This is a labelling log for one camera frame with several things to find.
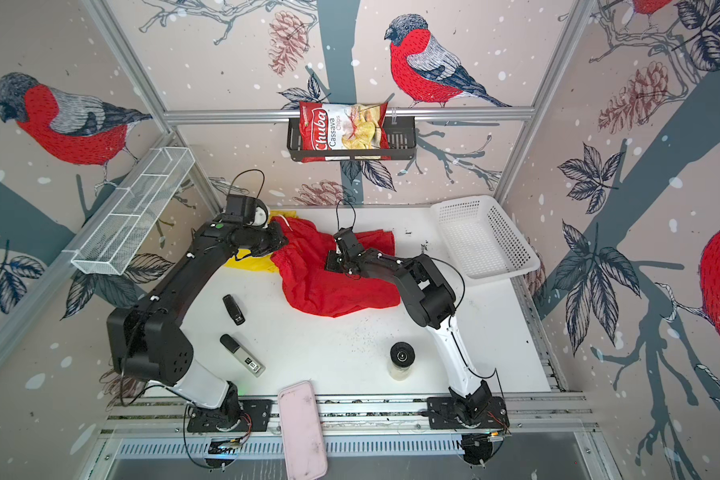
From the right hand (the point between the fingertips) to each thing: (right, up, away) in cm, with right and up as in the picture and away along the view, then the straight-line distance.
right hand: (321, 268), depth 101 cm
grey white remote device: (-17, -22, -22) cm, 35 cm away
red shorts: (-4, +6, -16) cm, 17 cm away
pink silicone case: (+2, -38, -35) cm, 52 cm away
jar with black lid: (+25, -18, -29) cm, 42 cm away
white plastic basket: (+61, +7, +9) cm, 62 cm away
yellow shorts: (-21, +1, +1) cm, 21 cm away
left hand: (-7, +11, -17) cm, 22 cm away
